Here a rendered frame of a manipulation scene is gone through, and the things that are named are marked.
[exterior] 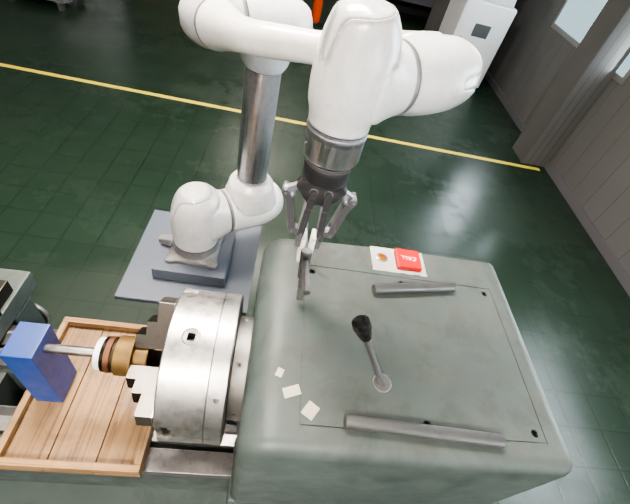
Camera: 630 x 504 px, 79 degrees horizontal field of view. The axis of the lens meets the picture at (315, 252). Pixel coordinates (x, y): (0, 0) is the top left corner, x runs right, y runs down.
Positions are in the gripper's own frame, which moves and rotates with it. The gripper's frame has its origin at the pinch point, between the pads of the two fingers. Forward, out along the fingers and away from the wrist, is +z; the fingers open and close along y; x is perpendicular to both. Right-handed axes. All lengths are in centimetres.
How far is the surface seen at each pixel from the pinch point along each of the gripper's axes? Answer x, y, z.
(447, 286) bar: -2.6, -34.2, 9.3
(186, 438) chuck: 27.7, 17.4, 28.3
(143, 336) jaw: 10.1, 29.9, 23.1
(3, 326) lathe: -2, 71, 48
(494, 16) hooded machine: -464, -224, 47
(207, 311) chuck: 8.6, 17.1, 13.4
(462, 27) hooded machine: -466, -193, 66
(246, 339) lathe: 11.3, 8.9, 17.8
